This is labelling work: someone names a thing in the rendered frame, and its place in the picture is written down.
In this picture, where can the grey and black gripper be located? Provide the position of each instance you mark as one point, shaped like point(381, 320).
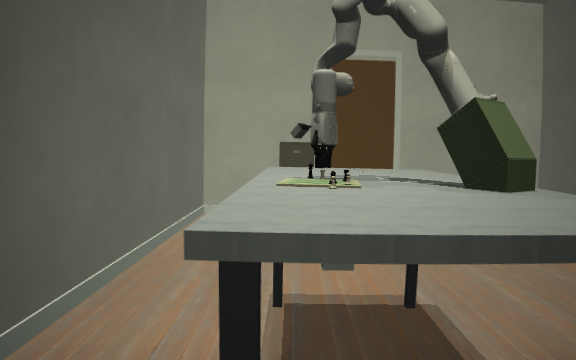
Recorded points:
point(323, 131)

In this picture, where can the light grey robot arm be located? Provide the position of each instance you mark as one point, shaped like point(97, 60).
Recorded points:
point(419, 20)

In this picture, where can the green and cream chessboard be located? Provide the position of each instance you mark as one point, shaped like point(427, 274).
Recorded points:
point(301, 182)

